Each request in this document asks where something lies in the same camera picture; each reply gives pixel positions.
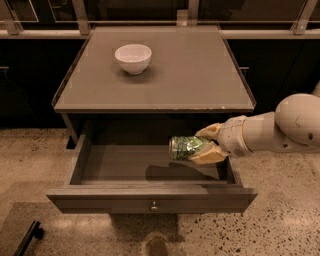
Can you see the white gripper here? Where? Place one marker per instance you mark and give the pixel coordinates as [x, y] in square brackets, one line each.
[232, 135]

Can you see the green soda can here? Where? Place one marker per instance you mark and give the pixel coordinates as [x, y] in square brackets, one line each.
[184, 147]

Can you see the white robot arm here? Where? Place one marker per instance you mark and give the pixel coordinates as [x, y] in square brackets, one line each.
[293, 127]

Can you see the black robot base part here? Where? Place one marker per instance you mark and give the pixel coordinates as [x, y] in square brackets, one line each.
[34, 231]

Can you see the round metal drawer knob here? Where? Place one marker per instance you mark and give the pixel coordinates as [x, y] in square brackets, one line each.
[154, 207]

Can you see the grey cabinet with counter top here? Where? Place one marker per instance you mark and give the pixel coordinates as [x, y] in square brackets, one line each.
[192, 70]

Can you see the open grey middle drawer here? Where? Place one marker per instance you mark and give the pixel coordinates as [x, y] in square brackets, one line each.
[106, 177]

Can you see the white ceramic bowl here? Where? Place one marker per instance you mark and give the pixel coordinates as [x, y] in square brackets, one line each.
[133, 58]

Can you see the metal railing with glass panels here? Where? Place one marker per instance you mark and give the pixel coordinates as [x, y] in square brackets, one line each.
[234, 19]

